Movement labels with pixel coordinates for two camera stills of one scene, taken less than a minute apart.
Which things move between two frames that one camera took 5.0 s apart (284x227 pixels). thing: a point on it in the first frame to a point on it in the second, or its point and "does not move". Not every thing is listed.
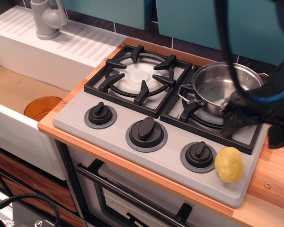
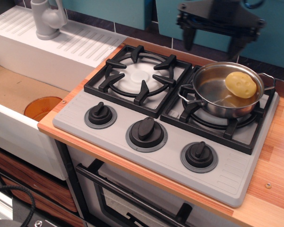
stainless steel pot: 213,83 does not move
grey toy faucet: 48,21 does not move
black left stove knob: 101,116 does not move
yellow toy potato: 229,163 to 241,84
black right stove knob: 199,157 does not move
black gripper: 271,104 to 230,18
